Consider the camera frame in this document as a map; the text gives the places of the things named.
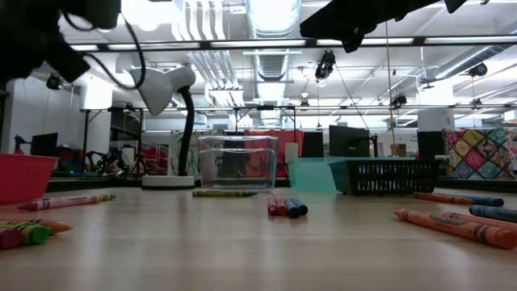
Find bright light bar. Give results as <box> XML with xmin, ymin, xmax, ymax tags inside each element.
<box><xmin>68</xmin><ymin>35</ymin><xmax>517</xmax><ymax>54</ymax></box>

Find white column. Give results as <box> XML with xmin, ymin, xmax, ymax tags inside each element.
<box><xmin>79</xmin><ymin>84</ymin><xmax>114</xmax><ymax>110</ymax></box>

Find white pillar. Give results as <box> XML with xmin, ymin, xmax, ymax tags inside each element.
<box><xmin>417</xmin><ymin>108</ymin><xmax>456</xmax><ymax>133</ymax></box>

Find black metal table frame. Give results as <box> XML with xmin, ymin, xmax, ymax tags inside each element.
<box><xmin>45</xmin><ymin>176</ymin><xmax>517</xmax><ymax>194</ymax></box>

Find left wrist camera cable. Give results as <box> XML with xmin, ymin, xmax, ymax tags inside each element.
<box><xmin>60</xmin><ymin>11</ymin><xmax>147</xmax><ymax>91</ymax></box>

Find yellow green crayon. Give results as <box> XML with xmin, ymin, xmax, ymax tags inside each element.
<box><xmin>191</xmin><ymin>189</ymin><xmax>259</xmax><ymax>199</ymax></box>

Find red partition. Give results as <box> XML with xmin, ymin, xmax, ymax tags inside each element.
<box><xmin>244</xmin><ymin>129</ymin><xmax>305</xmax><ymax>179</ymax></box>

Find large black monitor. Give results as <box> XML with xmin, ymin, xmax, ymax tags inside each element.
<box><xmin>328</xmin><ymin>124</ymin><xmax>371</xmax><ymax>158</ymax></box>

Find red plastic basket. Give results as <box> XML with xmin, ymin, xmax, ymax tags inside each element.
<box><xmin>0</xmin><ymin>152</ymin><xmax>60</xmax><ymax>205</ymax></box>

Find black plastic basket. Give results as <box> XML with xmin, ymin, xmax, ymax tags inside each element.
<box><xmin>328</xmin><ymin>158</ymin><xmax>440</xmax><ymax>196</ymax></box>

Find colourful patchwork quilt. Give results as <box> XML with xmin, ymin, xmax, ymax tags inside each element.
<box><xmin>442</xmin><ymin>128</ymin><xmax>517</xmax><ymax>181</ymax></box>

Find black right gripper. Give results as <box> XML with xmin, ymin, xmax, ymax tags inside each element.
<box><xmin>299</xmin><ymin>0</ymin><xmax>446</xmax><ymax>54</ymax></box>

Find white desk lamp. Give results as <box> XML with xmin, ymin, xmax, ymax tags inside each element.
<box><xmin>128</xmin><ymin>65</ymin><xmax>198</xmax><ymax>190</ymax></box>

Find ribbed silver air duct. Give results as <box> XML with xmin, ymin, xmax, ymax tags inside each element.
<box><xmin>244</xmin><ymin>0</ymin><xmax>303</xmax><ymax>82</ymax></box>

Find white box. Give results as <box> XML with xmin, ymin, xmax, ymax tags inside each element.
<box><xmin>284</xmin><ymin>141</ymin><xmax>300</xmax><ymax>165</ymax></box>

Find red wire rack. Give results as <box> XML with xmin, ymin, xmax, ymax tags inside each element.
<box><xmin>139</xmin><ymin>143</ymin><xmax>169</xmax><ymax>175</ymax></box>

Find slanted silver air duct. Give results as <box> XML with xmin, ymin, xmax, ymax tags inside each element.
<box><xmin>434</xmin><ymin>44</ymin><xmax>502</xmax><ymax>80</ymax></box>

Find pink red crayon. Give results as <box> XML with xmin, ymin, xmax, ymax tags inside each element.
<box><xmin>17</xmin><ymin>194</ymin><xmax>104</xmax><ymax>212</ymax></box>

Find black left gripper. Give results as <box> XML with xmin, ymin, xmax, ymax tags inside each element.
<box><xmin>0</xmin><ymin>27</ymin><xmax>93</xmax><ymax>86</ymax></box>

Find clear plastic container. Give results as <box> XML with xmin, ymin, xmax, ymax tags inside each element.
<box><xmin>196</xmin><ymin>135</ymin><xmax>280</xmax><ymax>192</ymax></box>

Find black metal stand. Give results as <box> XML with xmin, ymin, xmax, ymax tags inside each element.
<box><xmin>79</xmin><ymin>107</ymin><xmax>145</xmax><ymax>162</ymax></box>

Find blue crayon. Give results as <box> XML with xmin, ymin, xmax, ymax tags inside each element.
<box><xmin>460</xmin><ymin>194</ymin><xmax>505</xmax><ymax>208</ymax></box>
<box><xmin>291</xmin><ymin>196</ymin><xmax>309</xmax><ymax>216</ymax></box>
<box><xmin>469</xmin><ymin>204</ymin><xmax>517</xmax><ymax>224</ymax></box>
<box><xmin>284</xmin><ymin>197</ymin><xmax>301</xmax><ymax>219</ymax></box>

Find teal plastic tray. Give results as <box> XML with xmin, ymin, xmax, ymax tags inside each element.
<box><xmin>287</xmin><ymin>156</ymin><xmax>417</xmax><ymax>193</ymax></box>

